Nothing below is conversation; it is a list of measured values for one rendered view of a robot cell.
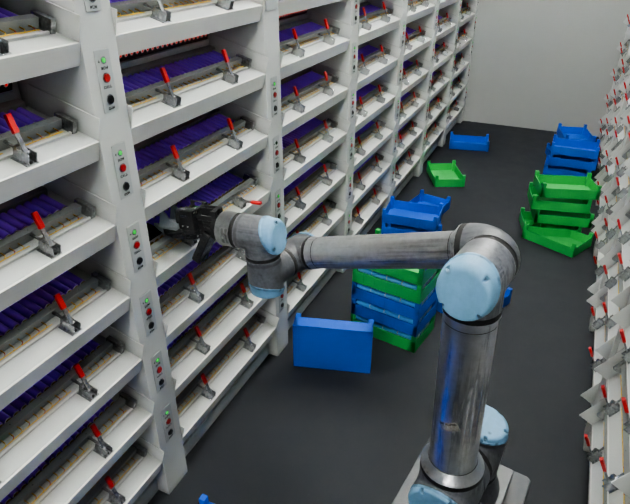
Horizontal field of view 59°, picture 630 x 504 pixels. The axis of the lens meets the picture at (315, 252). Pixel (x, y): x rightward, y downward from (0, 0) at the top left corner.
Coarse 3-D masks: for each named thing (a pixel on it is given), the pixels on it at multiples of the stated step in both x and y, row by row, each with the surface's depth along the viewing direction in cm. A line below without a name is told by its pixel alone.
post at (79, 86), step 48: (0, 0) 109; (48, 0) 104; (96, 48) 109; (96, 96) 111; (96, 192) 122; (144, 240) 134; (144, 288) 138; (144, 336) 142; (144, 384) 148; (144, 432) 159
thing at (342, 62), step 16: (352, 0) 219; (336, 16) 223; (352, 16) 222; (352, 32) 226; (336, 64) 232; (352, 80) 237; (336, 112) 242; (352, 128) 249; (352, 160) 258; (352, 176) 262; (336, 192) 260; (352, 192) 267
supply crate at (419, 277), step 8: (376, 232) 234; (384, 272) 218; (392, 272) 215; (400, 272) 213; (408, 272) 211; (416, 272) 209; (424, 272) 208; (432, 272) 217; (408, 280) 213; (416, 280) 211; (424, 280) 211
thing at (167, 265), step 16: (240, 176) 191; (256, 176) 188; (256, 192) 185; (224, 208) 173; (256, 208) 184; (160, 256) 148; (176, 256) 149; (192, 256) 155; (160, 272) 143; (176, 272) 151
